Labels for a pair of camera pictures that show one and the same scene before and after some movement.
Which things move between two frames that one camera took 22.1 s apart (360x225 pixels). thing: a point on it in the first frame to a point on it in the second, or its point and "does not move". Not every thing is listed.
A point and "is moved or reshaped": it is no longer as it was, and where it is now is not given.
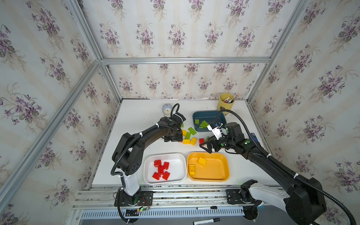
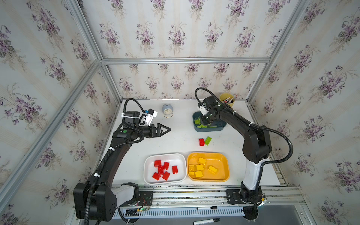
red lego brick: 166,165 does not move
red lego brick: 161,169 does not move
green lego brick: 204,124 is moved or reshaped
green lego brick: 191,131 to 202,126
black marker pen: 206,221 does not move
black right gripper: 218,142 to 206,116
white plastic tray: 162,168 does not move
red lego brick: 156,176 does not move
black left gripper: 174,136 to 159,131
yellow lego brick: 186,141 to 212,169
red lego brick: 157,163 does not move
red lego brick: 166,175 does not move
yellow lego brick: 193,141 to 198,174
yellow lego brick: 202,161 does not move
